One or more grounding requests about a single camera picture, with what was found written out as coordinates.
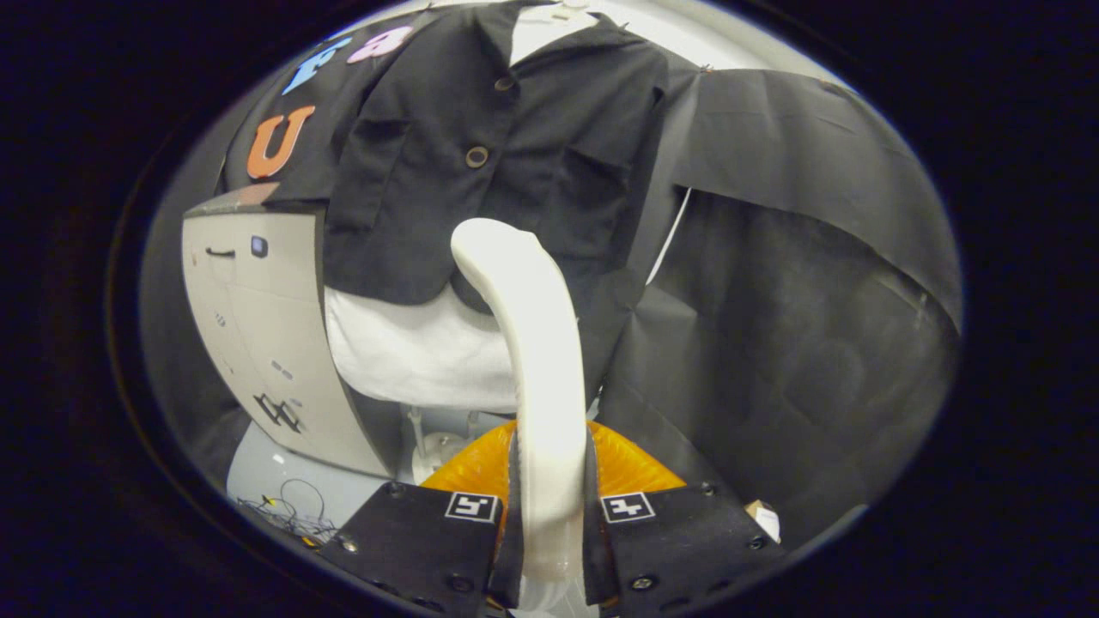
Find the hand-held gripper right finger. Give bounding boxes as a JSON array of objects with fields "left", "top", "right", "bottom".
[{"left": 584, "top": 421, "right": 784, "bottom": 615}]

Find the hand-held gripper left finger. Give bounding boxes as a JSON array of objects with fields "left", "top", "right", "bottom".
[{"left": 319, "top": 421, "right": 526, "bottom": 615}]

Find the white garment steamer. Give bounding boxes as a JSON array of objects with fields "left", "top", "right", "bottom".
[{"left": 450, "top": 217, "right": 599, "bottom": 615}]

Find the black suit jacket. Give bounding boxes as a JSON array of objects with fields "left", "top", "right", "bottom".
[{"left": 322, "top": 0, "right": 679, "bottom": 306}]

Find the white mannequin stand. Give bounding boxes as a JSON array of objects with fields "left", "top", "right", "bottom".
[{"left": 404, "top": 408, "right": 482, "bottom": 486}]

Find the small white and tan object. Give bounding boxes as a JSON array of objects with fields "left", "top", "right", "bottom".
[{"left": 744, "top": 500, "right": 782, "bottom": 543}]

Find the white mannequin torso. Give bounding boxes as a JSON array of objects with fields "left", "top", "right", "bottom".
[{"left": 324, "top": 2, "right": 602, "bottom": 415}]

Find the black backdrop cloth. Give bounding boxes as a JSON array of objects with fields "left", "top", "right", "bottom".
[{"left": 137, "top": 4, "right": 964, "bottom": 546}]

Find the grey cabinet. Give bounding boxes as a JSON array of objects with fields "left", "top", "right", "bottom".
[{"left": 181, "top": 182, "right": 400, "bottom": 479}]

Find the tangle of thin floor cables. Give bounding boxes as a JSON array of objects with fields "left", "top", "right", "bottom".
[{"left": 236, "top": 478, "right": 340, "bottom": 546}]

